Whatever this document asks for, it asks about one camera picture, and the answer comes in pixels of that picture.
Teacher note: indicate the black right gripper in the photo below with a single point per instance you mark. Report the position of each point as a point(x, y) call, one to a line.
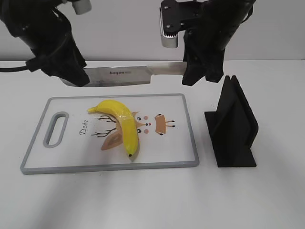
point(212, 31)

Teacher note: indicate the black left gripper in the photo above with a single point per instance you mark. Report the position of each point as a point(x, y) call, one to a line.
point(44, 29)

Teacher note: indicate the white-handled kitchen knife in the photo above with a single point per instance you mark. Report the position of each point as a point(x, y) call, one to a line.
point(132, 75)

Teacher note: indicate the yellow plastic banana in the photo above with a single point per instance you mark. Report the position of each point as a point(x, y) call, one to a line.
point(126, 120)

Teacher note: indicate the black knife stand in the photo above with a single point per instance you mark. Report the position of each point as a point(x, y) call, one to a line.
point(232, 127)

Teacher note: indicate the white deer cutting board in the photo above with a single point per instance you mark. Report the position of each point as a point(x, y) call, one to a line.
point(68, 139)

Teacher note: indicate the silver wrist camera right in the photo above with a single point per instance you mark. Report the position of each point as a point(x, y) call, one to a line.
point(175, 17)

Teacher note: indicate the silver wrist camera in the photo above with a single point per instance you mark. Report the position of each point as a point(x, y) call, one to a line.
point(80, 6)
point(175, 17)

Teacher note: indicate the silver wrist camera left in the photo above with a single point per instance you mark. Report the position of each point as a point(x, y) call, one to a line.
point(80, 6)

